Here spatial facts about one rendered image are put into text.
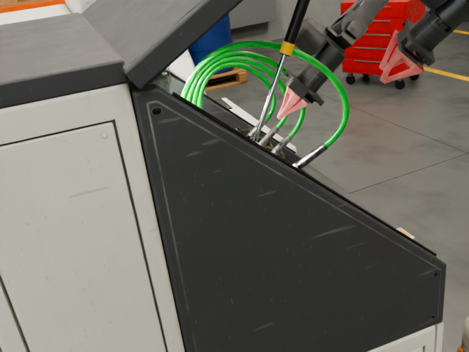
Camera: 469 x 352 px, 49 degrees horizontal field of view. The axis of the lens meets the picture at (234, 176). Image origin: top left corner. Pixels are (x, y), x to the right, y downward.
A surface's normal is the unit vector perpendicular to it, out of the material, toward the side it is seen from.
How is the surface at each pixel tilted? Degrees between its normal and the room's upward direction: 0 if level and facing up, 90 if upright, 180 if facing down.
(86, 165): 90
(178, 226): 90
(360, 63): 90
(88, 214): 90
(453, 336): 0
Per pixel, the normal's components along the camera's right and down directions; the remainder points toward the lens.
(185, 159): 0.35, 0.37
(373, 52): -0.65, 0.40
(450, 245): -0.11, -0.90
